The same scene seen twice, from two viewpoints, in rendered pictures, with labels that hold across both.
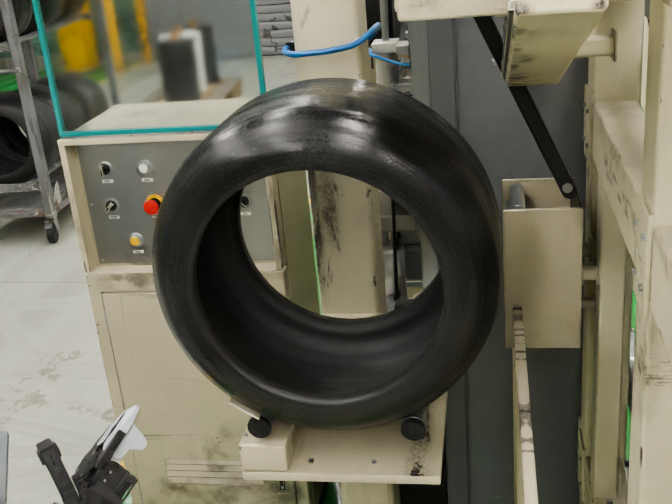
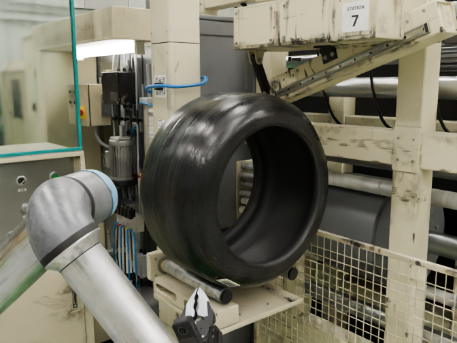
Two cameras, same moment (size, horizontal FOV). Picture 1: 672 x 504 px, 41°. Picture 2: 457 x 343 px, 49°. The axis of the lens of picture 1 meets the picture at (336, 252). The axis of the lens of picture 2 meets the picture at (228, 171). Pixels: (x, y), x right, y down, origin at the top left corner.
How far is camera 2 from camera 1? 1.34 m
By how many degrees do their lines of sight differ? 49
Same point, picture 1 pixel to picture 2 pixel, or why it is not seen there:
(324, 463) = (247, 313)
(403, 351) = (243, 248)
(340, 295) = not seen: hidden behind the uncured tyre
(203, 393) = not seen: outside the picture
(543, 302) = not seen: hidden behind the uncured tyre
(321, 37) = (183, 78)
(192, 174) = (217, 132)
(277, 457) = (234, 314)
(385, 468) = (276, 303)
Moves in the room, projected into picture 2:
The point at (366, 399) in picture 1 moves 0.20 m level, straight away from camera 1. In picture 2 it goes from (288, 256) to (239, 242)
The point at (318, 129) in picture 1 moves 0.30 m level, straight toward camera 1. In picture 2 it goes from (276, 105) to (374, 107)
